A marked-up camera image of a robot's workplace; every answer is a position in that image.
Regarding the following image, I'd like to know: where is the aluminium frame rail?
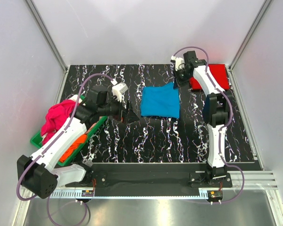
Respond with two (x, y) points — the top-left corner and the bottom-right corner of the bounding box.
(21, 171), (279, 189)

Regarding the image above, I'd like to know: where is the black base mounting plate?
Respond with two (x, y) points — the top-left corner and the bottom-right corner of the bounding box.
(65, 168), (232, 189)

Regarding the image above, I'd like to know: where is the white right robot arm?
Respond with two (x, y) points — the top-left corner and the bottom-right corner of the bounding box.
(171, 51), (233, 169)

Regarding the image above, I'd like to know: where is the orange t shirt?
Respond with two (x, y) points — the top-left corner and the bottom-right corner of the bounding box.
(59, 134), (87, 163)

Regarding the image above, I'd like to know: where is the green plastic basket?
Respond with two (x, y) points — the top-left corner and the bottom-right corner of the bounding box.
(30, 93), (108, 167)

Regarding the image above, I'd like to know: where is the magenta t shirt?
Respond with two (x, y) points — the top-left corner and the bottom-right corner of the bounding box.
(41, 99), (75, 145)

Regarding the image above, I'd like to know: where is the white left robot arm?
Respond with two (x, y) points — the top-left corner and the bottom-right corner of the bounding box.
(16, 82), (139, 201)

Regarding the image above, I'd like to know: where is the red folded t shirt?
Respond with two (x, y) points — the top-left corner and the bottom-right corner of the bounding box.
(189, 64), (230, 91)

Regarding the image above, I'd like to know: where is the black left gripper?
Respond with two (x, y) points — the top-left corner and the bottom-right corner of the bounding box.
(98, 93), (140, 125)

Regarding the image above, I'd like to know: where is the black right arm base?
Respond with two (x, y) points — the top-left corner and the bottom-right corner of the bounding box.
(188, 165), (233, 188)

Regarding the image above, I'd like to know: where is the white slotted cable duct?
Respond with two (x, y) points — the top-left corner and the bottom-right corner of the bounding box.
(32, 188), (224, 200)

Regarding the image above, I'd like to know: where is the blue t shirt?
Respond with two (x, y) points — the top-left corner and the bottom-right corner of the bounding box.
(140, 82), (180, 119)

